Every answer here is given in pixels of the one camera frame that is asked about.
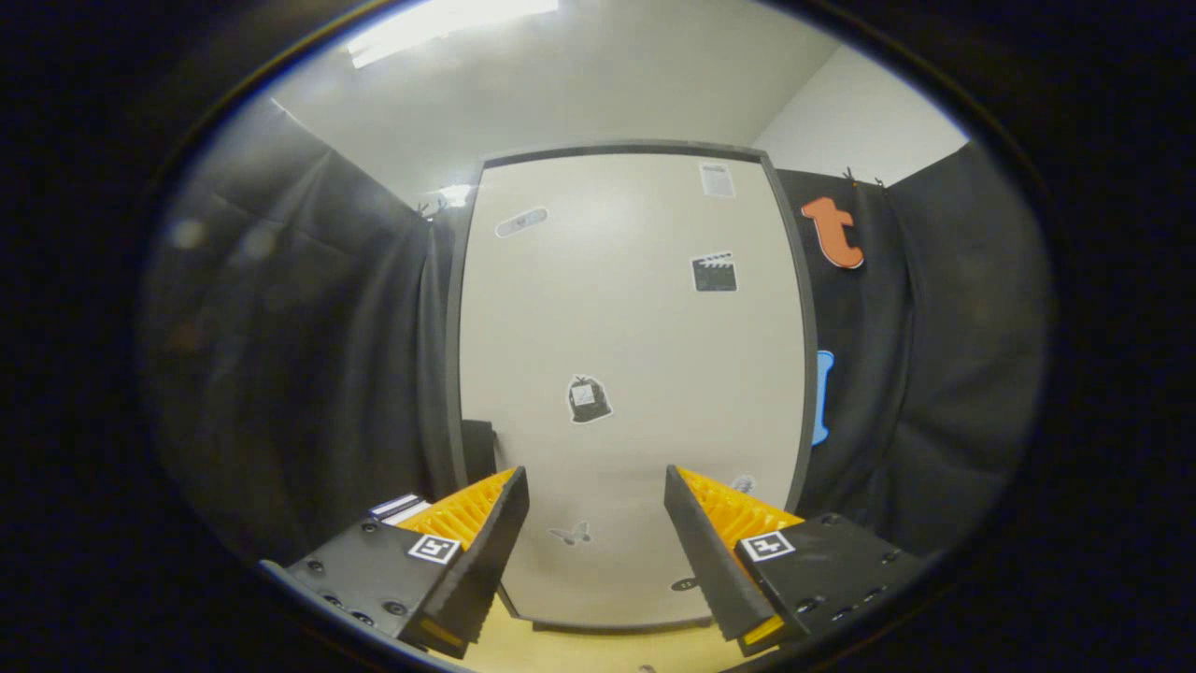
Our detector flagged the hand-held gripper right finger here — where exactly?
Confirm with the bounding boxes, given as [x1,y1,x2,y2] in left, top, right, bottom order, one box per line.
[663,464,935,657]

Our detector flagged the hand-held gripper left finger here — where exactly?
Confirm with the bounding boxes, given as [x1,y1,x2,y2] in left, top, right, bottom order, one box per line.
[260,465,531,660]

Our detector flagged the black door handle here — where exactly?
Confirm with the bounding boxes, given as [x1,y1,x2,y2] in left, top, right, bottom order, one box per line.
[461,420,498,487]

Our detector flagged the grey shoe cabinet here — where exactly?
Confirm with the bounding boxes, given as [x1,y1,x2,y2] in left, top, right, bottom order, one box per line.
[444,140,821,635]

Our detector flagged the black backdrop cloth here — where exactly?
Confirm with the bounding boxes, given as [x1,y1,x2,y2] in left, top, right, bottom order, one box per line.
[140,93,1052,562]

